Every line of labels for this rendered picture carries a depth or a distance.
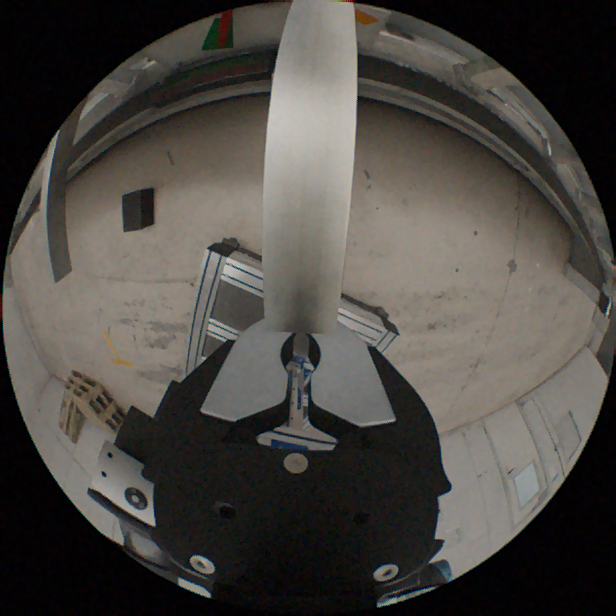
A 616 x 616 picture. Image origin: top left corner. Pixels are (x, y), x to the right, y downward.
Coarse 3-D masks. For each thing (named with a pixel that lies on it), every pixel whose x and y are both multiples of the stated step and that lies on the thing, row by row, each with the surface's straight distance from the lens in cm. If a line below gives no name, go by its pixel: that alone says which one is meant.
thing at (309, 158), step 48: (336, 0) 15; (288, 48) 10; (336, 48) 10; (288, 96) 8; (336, 96) 8; (288, 144) 8; (336, 144) 8; (288, 192) 8; (336, 192) 8; (288, 240) 8; (336, 240) 8; (288, 288) 8; (336, 288) 8
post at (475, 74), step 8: (488, 56) 36; (464, 64) 39; (472, 64) 37; (480, 64) 36; (488, 64) 35; (496, 64) 34; (464, 72) 38; (472, 72) 36; (480, 72) 35; (488, 72) 34; (496, 72) 34; (504, 72) 34; (472, 80) 37; (480, 80) 37; (488, 80) 36; (496, 80) 36; (504, 80) 35; (512, 80) 35; (480, 88) 39; (488, 88) 38
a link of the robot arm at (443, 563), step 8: (440, 560) 67; (424, 568) 65; (432, 568) 64; (440, 568) 64; (448, 568) 64; (424, 576) 63; (432, 576) 63; (440, 576) 64; (448, 576) 64; (424, 584) 62; (432, 584) 62; (440, 584) 63; (400, 592) 65; (408, 592) 62; (416, 592) 61; (424, 592) 62; (400, 600) 65
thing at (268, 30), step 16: (240, 16) 28; (256, 16) 28; (272, 16) 28; (384, 16) 27; (176, 32) 30; (192, 32) 30; (240, 32) 31; (256, 32) 31; (272, 32) 31; (368, 32) 30; (144, 48) 32; (160, 48) 33; (176, 48) 33; (192, 48) 33; (240, 48) 34; (368, 48) 33; (176, 64) 37
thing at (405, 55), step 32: (160, 64) 43; (192, 64) 36; (384, 64) 33; (416, 64) 35; (448, 64) 40; (128, 96) 44; (448, 96) 39; (480, 96) 40; (96, 128) 52; (512, 128) 45; (544, 160) 54; (32, 192) 100; (576, 192) 77; (576, 224) 100
